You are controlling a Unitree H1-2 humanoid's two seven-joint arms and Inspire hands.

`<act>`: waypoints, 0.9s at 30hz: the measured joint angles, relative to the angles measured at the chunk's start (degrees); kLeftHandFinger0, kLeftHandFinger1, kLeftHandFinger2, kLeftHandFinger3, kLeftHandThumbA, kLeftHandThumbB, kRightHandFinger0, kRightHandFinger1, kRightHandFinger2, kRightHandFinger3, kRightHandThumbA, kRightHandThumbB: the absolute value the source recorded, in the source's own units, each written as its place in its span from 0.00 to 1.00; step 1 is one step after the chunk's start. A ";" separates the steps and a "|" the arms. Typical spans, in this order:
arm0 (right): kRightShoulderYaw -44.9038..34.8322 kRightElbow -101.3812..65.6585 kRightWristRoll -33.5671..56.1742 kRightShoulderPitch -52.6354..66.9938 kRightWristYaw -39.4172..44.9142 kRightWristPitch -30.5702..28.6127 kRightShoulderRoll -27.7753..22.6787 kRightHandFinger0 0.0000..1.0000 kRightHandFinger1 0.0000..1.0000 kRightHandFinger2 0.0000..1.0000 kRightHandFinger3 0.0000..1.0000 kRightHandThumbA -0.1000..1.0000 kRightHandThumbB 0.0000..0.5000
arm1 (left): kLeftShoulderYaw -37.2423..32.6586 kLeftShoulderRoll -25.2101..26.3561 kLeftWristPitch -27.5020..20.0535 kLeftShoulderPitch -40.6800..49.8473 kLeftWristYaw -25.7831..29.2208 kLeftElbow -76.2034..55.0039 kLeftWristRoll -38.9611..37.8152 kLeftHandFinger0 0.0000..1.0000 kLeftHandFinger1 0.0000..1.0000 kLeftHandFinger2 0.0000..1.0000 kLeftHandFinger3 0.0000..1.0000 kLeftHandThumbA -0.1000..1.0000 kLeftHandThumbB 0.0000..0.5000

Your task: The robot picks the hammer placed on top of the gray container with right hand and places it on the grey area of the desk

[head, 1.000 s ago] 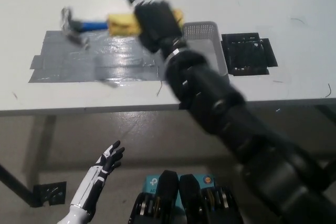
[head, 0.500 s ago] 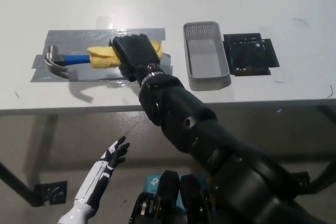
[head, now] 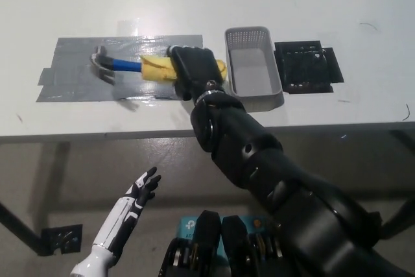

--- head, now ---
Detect white and black left hand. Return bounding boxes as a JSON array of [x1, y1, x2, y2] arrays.
[[91, 166, 162, 260]]

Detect black and white right hand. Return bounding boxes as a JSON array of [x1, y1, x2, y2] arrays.
[[166, 45, 228, 102]]

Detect hammer with yellow handle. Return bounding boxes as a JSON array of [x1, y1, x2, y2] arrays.
[[89, 45, 227, 86]]

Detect gray plastic basket container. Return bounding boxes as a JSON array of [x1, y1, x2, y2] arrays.
[[224, 25, 285, 112]]

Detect black robot torso teal tops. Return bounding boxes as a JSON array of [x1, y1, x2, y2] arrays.
[[157, 210, 283, 277]]

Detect black table leg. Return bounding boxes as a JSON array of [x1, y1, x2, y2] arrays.
[[0, 200, 49, 257], [381, 197, 415, 239]]

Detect gray duct tape patch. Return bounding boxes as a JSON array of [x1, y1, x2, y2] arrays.
[[34, 34, 208, 103]]

